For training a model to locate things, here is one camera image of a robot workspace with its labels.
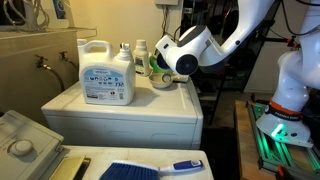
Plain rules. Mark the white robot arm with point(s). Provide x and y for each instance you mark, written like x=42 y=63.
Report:
x=299 y=70

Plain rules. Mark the beige bowl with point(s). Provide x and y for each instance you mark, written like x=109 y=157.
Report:
x=160 y=80

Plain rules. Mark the white front-load washing machine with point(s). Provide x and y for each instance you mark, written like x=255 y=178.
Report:
x=169 y=118

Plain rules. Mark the small white detergent bottle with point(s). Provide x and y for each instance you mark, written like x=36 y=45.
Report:
x=141 y=58

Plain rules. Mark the large white detergent jug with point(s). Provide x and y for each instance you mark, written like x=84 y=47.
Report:
x=106 y=78

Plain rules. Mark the wooden workbench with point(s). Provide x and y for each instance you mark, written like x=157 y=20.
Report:
x=247 y=149

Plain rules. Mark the white top-load machine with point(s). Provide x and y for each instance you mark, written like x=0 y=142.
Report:
x=30 y=151

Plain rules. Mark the blue handled brush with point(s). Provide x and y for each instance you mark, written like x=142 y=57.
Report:
x=125 y=170

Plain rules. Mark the wall shelf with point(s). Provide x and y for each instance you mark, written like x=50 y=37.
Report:
x=82 y=32

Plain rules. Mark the wall water faucet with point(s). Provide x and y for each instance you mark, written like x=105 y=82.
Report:
x=41 y=63
x=63 y=57

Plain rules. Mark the green lit metal base rail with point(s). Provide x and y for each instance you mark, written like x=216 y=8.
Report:
x=302 y=163

